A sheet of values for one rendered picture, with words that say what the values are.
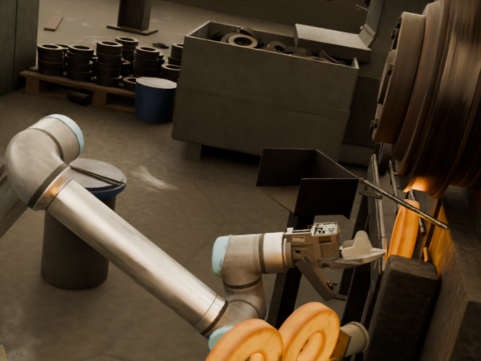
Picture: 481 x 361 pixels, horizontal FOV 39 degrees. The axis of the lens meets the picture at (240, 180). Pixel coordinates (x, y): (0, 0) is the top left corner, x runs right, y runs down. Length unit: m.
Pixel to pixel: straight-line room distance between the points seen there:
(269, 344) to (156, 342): 1.33
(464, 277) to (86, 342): 1.46
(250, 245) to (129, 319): 1.08
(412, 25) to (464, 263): 0.49
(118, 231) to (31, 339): 1.03
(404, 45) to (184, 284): 0.66
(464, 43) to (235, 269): 0.67
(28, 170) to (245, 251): 0.49
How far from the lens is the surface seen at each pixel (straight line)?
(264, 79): 3.93
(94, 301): 2.57
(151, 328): 2.46
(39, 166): 1.40
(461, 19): 1.34
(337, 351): 1.27
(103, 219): 1.40
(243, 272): 1.50
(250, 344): 1.05
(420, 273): 1.36
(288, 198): 2.13
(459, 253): 1.31
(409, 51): 1.38
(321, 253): 1.48
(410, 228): 1.53
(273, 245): 1.47
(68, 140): 1.52
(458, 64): 1.30
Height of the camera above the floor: 1.36
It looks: 20 degrees down
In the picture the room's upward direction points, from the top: 10 degrees clockwise
